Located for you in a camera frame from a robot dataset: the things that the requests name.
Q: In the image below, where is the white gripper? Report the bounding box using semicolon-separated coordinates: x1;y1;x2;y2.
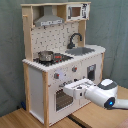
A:
63;79;95;100

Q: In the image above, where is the oven door with handle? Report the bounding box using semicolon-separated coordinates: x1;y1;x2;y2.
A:
55;82;73;111

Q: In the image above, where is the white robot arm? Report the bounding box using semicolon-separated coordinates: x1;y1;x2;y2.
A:
63;78;128;110

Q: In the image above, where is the wooden toy kitchen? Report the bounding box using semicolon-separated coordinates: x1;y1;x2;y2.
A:
22;2;105;127

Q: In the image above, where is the right red stove knob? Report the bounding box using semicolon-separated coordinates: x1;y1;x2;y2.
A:
72;66;78;72

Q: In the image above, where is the red stove knob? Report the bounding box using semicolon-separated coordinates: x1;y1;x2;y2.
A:
54;73;60;79
72;66;78;72

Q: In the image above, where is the left red stove knob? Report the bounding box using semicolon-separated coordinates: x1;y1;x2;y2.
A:
54;73;60;79

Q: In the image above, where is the grey toy sink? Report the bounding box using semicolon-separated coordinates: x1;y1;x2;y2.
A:
65;47;95;56

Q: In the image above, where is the black toy stovetop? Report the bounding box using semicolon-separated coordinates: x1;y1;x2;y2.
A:
34;53;71;67

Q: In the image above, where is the black toy faucet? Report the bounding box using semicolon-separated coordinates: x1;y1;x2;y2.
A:
67;33;82;49

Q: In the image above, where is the small metal pot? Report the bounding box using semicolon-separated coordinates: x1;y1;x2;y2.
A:
38;51;54;61

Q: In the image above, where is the grey range hood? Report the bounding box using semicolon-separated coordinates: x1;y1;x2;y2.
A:
34;5;64;27

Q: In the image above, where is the toy microwave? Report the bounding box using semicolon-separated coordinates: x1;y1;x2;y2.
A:
67;3;90;21

